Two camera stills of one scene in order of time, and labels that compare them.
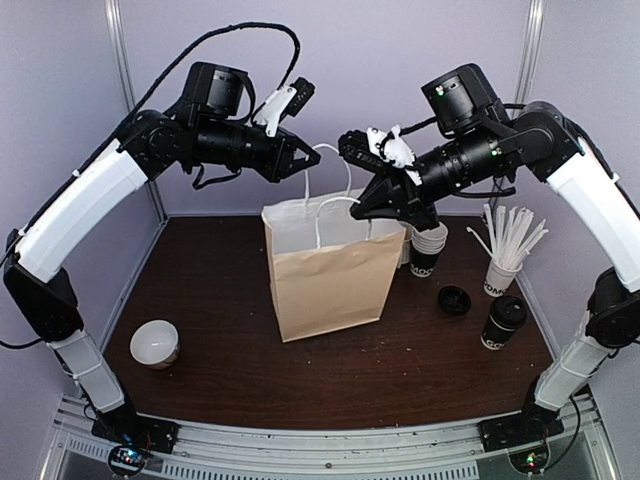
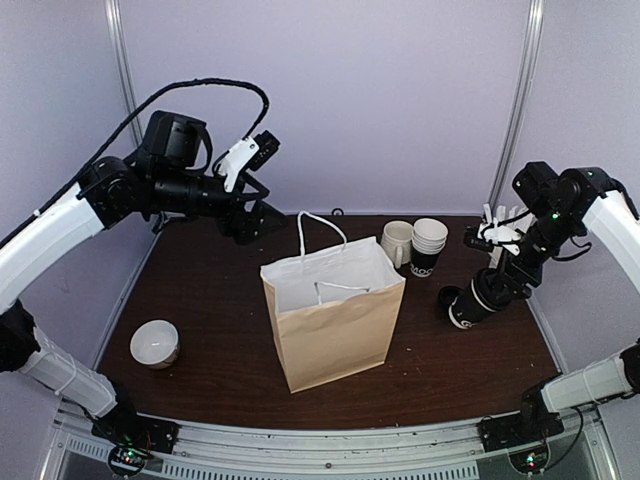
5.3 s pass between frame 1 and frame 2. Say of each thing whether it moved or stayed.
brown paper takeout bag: moved
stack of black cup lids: stayed
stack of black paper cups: stayed
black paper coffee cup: moved
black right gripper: moved
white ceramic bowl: stayed
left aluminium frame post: stayed
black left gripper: moved
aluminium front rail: stayed
